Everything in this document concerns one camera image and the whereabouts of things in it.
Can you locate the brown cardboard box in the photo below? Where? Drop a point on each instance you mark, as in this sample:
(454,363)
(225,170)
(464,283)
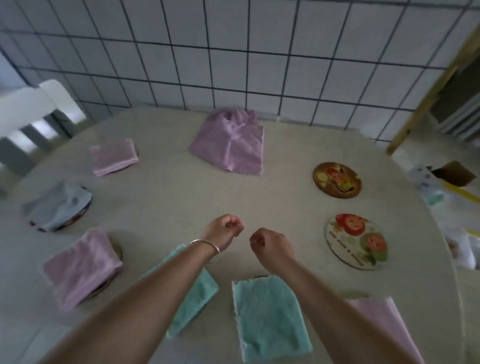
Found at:
(455,172)

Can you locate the two faces round coaster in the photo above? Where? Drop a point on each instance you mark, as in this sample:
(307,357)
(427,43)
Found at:
(348,247)

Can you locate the golden door frame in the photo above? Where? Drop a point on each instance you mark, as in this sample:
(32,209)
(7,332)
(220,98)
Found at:
(423,108)

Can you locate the pink rimmed cartoon coaster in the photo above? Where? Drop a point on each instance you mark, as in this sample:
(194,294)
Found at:
(262,276)

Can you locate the person's left hand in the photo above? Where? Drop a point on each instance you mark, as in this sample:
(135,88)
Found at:
(223,230)

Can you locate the dark blue panel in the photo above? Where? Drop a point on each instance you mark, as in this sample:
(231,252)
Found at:
(453,97)

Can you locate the white wooden chair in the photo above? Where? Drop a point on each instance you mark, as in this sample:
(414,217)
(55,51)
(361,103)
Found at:
(22,108)

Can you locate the person's right forearm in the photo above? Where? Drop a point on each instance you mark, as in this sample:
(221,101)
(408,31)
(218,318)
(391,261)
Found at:
(337,322)

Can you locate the person's left forearm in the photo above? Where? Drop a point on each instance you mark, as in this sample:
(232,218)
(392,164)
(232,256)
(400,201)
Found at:
(131,318)

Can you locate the dark brown round coaster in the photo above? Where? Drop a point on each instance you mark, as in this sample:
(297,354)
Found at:
(337,180)

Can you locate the clear plastic bag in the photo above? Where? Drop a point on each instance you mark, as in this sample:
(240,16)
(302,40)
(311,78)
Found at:
(461,213)

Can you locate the person's right hand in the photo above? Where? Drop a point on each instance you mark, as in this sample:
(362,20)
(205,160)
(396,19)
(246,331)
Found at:
(273,249)

